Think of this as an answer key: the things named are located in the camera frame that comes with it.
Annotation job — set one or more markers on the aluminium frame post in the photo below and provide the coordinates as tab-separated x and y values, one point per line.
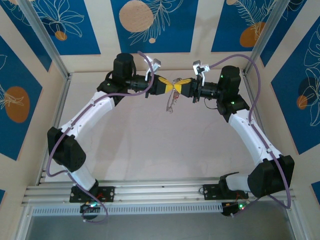
272	32
42	37

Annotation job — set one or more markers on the aluminium side rail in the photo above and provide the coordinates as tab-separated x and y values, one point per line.
265	125
56	125

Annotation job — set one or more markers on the controller board with LED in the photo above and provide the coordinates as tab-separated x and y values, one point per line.
88	208
235	208

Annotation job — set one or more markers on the wide aluminium base rail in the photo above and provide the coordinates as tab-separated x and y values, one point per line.
160	192

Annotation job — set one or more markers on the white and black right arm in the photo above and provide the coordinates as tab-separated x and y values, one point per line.
252	135

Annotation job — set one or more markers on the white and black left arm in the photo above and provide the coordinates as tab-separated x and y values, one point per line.
92	110

